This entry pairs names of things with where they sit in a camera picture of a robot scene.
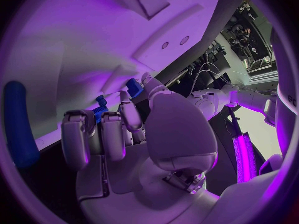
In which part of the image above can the blue long cylinder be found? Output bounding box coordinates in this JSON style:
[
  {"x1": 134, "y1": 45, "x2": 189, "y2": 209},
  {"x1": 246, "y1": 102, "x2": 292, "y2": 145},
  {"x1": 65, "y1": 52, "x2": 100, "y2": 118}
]
[{"x1": 3, "y1": 81, "x2": 41, "y2": 170}]

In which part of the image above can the white cable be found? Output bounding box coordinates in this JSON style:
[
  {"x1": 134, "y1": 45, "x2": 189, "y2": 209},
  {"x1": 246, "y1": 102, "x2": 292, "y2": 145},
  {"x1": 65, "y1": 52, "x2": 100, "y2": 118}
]
[
  {"x1": 197, "y1": 69, "x2": 237, "y2": 88},
  {"x1": 190, "y1": 62, "x2": 234, "y2": 96}
]

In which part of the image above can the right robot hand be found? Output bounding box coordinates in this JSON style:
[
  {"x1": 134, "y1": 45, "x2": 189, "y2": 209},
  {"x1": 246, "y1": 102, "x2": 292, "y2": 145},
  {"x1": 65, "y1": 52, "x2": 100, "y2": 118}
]
[{"x1": 60, "y1": 72, "x2": 221, "y2": 224}]

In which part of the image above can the workshop machine rack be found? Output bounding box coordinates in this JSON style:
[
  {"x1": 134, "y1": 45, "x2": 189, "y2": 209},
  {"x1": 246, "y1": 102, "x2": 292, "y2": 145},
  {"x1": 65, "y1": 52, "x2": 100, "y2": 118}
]
[{"x1": 220, "y1": 1, "x2": 279, "y2": 74}]

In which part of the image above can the blue block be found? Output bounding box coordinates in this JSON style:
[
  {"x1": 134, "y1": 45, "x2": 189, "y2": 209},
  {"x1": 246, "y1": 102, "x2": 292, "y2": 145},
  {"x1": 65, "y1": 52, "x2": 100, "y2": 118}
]
[{"x1": 125, "y1": 78, "x2": 144, "y2": 98}]

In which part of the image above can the white task board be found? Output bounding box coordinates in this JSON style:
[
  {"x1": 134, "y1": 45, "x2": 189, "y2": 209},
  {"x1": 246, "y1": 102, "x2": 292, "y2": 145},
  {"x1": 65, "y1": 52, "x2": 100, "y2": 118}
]
[{"x1": 4, "y1": 0, "x2": 225, "y2": 152}]

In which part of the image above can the blue gear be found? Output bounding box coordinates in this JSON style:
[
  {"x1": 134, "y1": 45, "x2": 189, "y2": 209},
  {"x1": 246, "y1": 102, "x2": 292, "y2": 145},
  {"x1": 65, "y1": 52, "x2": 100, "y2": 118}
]
[{"x1": 91, "y1": 95, "x2": 110, "y2": 124}]

